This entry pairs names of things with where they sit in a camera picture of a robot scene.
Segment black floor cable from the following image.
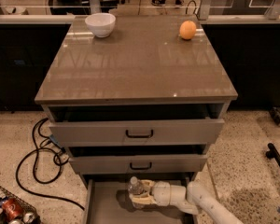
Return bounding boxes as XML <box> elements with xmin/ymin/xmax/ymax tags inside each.
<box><xmin>15</xmin><ymin>118</ymin><xmax>86</xmax><ymax>211</ymax></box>

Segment silver can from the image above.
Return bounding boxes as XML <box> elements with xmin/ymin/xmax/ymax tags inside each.
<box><xmin>22</xmin><ymin>212</ymin><xmax>35</xmax><ymax>224</ymax></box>

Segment white ceramic bowl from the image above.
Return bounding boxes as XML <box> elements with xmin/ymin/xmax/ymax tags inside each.
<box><xmin>85</xmin><ymin>13</ymin><xmax>116</xmax><ymax>37</ymax></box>

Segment grey drawer cabinet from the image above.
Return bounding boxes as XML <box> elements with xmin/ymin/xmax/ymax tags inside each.
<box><xmin>34</xmin><ymin>14</ymin><xmax>239</xmax><ymax>224</ymax></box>

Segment middle grey drawer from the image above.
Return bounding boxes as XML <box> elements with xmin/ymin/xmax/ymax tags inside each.
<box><xmin>69</xmin><ymin>154</ymin><xmax>207</xmax><ymax>175</ymax></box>

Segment orange fruit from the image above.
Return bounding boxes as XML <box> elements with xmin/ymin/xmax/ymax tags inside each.
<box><xmin>179</xmin><ymin>21</ymin><xmax>196</xmax><ymax>40</ymax></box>

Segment bottom grey drawer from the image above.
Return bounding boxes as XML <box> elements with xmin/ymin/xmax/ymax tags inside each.
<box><xmin>81</xmin><ymin>180</ymin><xmax>198</xmax><ymax>224</ymax></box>

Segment clear plastic water bottle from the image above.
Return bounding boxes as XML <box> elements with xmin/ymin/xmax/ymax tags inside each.
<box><xmin>128</xmin><ymin>176</ymin><xmax>144</xmax><ymax>209</ymax></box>

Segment wire basket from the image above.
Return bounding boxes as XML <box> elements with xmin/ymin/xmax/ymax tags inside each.
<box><xmin>0</xmin><ymin>186</ymin><xmax>41</xmax><ymax>224</ymax></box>

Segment person's black shoes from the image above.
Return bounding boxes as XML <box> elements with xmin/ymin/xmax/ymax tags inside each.
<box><xmin>151</xmin><ymin>0</ymin><xmax>185</xmax><ymax>7</ymax></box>

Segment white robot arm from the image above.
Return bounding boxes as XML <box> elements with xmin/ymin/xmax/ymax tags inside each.
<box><xmin>128</xmin><ymin>176</ymin><xmax>244</xmax><ymax>224</ymax></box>

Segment black bar on floor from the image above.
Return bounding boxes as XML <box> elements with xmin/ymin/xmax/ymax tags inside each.
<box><xmin>265</xmin><ymin>143</ymin><xmax>280</xmax><ymax>168</ymax></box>

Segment grey drawer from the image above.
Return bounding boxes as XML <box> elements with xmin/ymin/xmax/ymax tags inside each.
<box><xmin>81</xmin><ymin>180</ymin><xmax>198</xmax><ymax>224</ymax></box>
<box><xmin>49</xmin><ymin>119</ymin><xmax>224</xmax><ymax>147</ymax></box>
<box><xmin>69</xmin><ymin>154</ymin><xmax>207</xmax><ymax>175</ymax></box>

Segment red soda can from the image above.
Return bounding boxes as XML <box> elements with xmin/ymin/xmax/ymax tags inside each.
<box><xmin>2</xmin><ymin>198</ymin><xmax>23</xmax><ymax>221</ymax></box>

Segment top grey drawer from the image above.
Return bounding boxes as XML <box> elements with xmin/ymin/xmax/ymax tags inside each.
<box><xmin>49</xmin><ymin>119</ymin><xmax>224</xmax><ymax>147</ymax></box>

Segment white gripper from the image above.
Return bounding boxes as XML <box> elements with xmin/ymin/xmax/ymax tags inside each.
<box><xmin>129</xmin><ymin>179</ymin><xmax>171</xmax><ymax>206</ymax></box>

